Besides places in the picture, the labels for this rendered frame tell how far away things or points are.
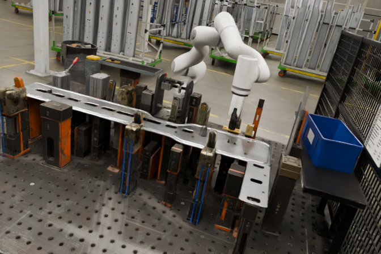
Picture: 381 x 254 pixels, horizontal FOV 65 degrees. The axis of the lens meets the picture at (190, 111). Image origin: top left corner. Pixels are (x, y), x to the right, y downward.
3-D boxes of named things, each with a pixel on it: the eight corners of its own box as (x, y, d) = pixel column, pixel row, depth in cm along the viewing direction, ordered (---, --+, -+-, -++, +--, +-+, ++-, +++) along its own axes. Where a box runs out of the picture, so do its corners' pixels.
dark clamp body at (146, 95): (130, 153, 174) (136, 92, 160) (140, 144, 186) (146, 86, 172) (147, 158, 172) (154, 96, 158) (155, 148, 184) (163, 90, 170)
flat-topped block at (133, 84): (115, 133, 193) (120, 66, 177) (121, 128, 200) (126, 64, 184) (128, 137, 191) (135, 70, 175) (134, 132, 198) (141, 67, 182)
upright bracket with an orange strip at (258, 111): (237, 183, 162) (259, 98, 144) (237, 182, 164) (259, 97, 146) (242, 185, 162) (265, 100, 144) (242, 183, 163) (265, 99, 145)
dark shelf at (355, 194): (301, 192, 110) (304, 185, 109) (293, 114, 192) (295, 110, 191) (364, 211, 106) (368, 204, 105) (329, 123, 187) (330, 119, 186)
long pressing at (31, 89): (4, 92, 154) (4, 89, 154) (37, 83, 175) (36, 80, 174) (270, 169, 125) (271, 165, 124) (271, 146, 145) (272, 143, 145)
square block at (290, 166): (259, 232, 130) (282, 161, 117) (261, 220, 138) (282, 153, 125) (278, 238, 129) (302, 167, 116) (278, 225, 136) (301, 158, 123)
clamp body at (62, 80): (48, 129, 184) (47, 73, 171) (60, 123, 194) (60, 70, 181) (61, 134, 182) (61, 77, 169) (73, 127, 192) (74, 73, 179)
